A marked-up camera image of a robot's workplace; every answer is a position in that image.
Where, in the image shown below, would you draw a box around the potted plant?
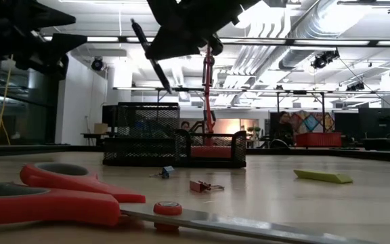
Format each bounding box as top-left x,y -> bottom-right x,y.
247,125 -> 262,140

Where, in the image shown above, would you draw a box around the red binder clip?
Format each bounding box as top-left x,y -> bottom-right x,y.
189,180 -> 225,193

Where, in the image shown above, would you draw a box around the black mesh desk organizer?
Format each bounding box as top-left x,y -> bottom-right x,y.
102,102 -> 247,169

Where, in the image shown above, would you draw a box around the large black monitor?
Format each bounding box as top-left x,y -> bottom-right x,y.
357,107 -> 390,139

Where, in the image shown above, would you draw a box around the silver ventilation duct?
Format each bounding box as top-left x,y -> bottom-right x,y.
278,0 -> 351,70

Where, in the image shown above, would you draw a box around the cardboard box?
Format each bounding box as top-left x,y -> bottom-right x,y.
93,123 -> 109,135

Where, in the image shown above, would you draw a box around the long ceiling strip light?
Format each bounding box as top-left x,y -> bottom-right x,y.
42,35 -> 390,47

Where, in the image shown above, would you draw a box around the colourful patchwork quilt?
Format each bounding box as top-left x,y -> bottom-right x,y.
288,110 -> 335,134

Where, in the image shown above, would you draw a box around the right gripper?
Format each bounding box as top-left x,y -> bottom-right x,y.
144,0 -> 262,61

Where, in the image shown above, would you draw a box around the black ceiling camera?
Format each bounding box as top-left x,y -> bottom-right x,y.
310,49 -> 341,70

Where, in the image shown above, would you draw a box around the small black monitor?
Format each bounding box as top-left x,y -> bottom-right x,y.
102,104 -> 120,129

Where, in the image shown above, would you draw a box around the black aluminium table frame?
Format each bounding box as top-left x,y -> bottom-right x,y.
0,144 -> 390,164

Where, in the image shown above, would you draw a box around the black pen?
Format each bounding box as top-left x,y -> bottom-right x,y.
129,18 -> 173,95

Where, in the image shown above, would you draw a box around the yellow sticky note pad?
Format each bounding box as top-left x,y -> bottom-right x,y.
293,169 -> 354,184

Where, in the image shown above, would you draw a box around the red-handled scissors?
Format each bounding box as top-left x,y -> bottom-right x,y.
0,161 -> 378,244

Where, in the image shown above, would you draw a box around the blue binder clip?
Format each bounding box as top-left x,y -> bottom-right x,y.
149,165 -> 175,180

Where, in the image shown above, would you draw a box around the black ceiling spotlight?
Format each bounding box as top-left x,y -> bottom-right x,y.
91,56 -> 106,72

